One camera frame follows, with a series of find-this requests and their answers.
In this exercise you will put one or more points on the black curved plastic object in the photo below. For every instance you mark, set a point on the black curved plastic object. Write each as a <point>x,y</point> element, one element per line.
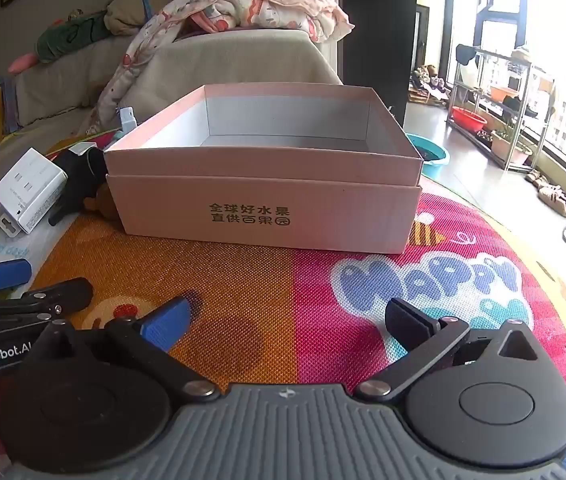
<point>75,175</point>

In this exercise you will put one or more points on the red plastic basin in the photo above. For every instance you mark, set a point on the red plastic basin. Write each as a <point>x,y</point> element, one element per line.
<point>469,119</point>

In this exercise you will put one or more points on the orange plastic basin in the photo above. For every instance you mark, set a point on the orange plastic basin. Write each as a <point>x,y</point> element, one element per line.
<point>504,94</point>

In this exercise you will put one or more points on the pink cardboard box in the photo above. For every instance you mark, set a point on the pink cardboard box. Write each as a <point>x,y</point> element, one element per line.
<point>263,195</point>

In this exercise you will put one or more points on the potted green plant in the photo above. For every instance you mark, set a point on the potted green plant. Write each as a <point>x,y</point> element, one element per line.
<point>510,150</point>

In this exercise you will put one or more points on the brown toy bear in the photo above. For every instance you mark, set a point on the brown toy bear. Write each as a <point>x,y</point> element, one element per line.
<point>105,205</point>

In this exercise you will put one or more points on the colourful play mat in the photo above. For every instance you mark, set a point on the colourful play mat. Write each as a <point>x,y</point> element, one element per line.
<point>263,285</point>

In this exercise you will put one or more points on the black cloth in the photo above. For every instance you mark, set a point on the black cloth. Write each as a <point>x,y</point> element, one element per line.
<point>465,54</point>

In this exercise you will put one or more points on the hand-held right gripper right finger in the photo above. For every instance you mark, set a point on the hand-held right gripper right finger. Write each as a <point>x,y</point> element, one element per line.
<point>405,322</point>

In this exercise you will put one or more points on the black window frame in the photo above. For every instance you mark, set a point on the black window frame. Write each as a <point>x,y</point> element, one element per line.
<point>500,16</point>

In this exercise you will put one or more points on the pair of beige shoes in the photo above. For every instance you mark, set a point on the pair of beige shoes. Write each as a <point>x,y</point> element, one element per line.
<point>553,197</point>

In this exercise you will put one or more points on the white power adapter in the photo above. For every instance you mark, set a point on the white power adapter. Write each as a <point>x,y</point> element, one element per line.
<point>28,185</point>

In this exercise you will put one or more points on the metal storage rack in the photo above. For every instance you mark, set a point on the metal storage rack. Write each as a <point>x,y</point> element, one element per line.
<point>483,60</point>

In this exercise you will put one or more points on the beige covered sofa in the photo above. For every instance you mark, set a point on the beige covered sofa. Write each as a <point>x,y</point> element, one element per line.
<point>243,60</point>

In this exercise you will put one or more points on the row of shoes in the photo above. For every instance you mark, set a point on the row of shoes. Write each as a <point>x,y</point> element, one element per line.
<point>430,85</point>

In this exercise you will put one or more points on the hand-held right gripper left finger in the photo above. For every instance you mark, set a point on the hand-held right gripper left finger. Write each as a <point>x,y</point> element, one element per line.
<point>165,327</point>

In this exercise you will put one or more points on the beige pillow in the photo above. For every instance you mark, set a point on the beige pillow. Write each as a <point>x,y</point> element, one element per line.
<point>123,10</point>

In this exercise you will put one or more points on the teal wash basin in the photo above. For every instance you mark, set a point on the teal wash basin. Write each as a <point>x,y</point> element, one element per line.
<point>440,157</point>

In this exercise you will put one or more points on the green plush toy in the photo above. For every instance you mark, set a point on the green plush toy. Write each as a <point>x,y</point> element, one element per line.
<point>73,32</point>

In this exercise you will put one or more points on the pink printed blanket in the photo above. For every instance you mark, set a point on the pink printed blanket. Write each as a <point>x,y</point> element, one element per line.
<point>273,10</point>

